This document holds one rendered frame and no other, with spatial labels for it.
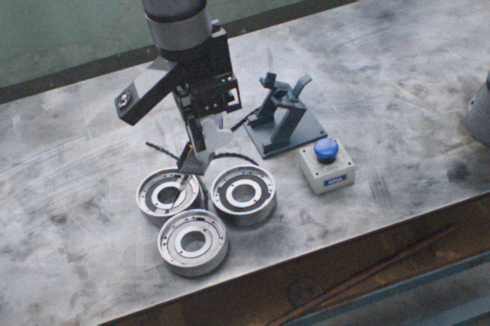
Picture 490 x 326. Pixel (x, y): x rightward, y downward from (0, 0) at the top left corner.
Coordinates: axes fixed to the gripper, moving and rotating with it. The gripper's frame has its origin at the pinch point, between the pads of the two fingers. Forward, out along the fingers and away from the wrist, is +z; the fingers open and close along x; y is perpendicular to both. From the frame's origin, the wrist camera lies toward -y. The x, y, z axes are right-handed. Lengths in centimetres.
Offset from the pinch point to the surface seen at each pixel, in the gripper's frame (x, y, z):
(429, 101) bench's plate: 5.9, 45.1, 13.1
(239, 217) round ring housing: -6.6, 3.0, 9.9
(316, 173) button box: -4.7, 17.2, 8.6
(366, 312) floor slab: 7, 37, 93
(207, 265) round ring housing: -12.7, -4.2, 10.2
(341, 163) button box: -4.5, 21.6, 8.6
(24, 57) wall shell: 162, -45, 71
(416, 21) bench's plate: 29, 57, 13
